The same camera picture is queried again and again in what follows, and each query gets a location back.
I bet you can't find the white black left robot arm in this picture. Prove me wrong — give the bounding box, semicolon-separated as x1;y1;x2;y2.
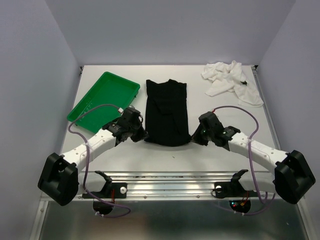
37;122;148;206

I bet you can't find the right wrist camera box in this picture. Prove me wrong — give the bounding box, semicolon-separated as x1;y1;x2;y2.
198;111;223;130

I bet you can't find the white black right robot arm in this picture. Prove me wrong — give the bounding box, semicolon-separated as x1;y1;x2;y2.
191;112;316;204

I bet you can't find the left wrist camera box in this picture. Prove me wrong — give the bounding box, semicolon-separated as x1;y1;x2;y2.
117;107;142;125

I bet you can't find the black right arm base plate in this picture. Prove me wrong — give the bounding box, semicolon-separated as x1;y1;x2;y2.
211;181;258;199

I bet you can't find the green plastic tray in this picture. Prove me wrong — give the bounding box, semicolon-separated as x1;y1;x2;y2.
67;72;140;133

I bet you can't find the white t shirt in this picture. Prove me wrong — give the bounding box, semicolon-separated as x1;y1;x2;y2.
201;60;264;107

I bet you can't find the black t shirt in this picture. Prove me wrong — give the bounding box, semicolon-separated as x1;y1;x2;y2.
145;79;191;147

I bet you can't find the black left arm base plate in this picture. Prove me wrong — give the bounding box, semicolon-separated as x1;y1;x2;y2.
91;182;128;199

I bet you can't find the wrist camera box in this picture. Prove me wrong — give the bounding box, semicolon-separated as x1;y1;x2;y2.
117;107;142;125
198;111;223;130

